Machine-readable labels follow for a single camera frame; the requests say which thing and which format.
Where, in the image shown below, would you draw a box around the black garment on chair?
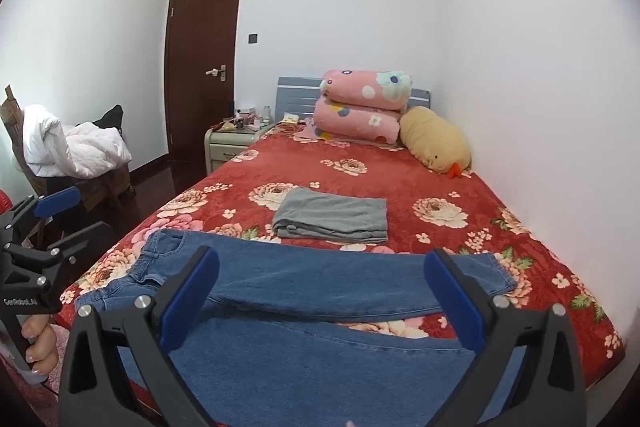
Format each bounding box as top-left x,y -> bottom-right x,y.
93,104 -> 124,132

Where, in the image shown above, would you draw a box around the dark brown wooden door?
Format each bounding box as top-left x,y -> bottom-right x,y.
164,0 -> 240,169

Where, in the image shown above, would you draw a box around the clutter on nightstand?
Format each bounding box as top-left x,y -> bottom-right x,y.
209,107 -> 272,133

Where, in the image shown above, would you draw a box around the upper pink floral quilt roll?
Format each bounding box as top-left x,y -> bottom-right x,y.
320,69 -> 412,110

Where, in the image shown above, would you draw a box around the wooden chair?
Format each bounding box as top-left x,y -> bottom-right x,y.
1,86 -> 136,217

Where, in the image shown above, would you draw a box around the lower pink floral quilt roll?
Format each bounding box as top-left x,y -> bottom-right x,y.
314,98 -> 400,145

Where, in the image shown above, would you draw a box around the person's left hand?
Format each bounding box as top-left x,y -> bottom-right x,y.
22,314 -> 58,376

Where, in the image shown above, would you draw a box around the grey bed headboard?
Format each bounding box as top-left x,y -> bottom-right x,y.
276,77 -> 431,120

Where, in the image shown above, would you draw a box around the pink floral quilt roll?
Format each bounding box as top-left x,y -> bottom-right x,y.
320,69 -> 412,110
314,98 -> 400,145

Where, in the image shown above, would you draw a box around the tan duck plush pillow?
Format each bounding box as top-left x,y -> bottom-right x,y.
399,106 -> 472,178

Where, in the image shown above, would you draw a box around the pale green nightstand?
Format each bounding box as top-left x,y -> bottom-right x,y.
204,124 -> 274,174

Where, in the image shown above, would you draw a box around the red floral bed blanket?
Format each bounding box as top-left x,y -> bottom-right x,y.
58,126 -> 625,384

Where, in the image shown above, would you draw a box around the folded grey pants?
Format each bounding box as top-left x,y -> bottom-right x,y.
271,187 -> 388,244

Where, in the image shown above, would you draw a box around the white puffy jacket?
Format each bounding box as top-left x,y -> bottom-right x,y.
22,105 -> 132,179

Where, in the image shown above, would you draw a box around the silver door handle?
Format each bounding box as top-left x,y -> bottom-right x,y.
205,64 -> 227,82

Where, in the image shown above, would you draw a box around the blue denim jeans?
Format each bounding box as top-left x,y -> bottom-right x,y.
74,229 -> 526,427

